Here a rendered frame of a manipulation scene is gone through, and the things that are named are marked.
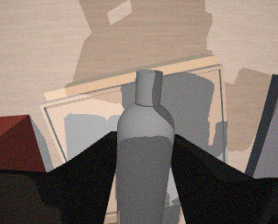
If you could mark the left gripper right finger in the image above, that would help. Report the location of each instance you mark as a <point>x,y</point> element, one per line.
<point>211,191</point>

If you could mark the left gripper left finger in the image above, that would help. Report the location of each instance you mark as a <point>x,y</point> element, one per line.
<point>30,197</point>

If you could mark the red open box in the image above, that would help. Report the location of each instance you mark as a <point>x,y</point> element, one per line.
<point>18,145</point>

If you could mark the light grey open tray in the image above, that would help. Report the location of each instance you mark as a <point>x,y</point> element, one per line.
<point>265,164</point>

